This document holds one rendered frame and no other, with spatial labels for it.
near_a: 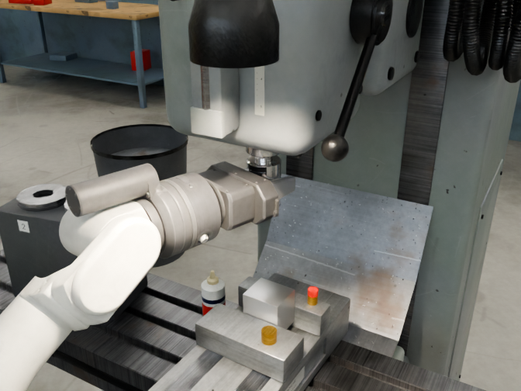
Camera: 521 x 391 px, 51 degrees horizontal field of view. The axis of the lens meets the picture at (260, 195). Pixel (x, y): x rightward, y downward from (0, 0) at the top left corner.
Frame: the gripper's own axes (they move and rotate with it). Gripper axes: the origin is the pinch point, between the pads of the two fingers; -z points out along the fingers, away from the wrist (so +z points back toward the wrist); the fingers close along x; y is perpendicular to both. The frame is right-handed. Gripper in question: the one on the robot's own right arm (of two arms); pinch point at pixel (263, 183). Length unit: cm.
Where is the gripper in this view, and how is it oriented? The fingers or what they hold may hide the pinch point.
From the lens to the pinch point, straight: 74.7
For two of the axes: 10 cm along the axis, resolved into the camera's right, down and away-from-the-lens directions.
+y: -0.1, 9.1, 4.2
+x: -6.8, -3.1, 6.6
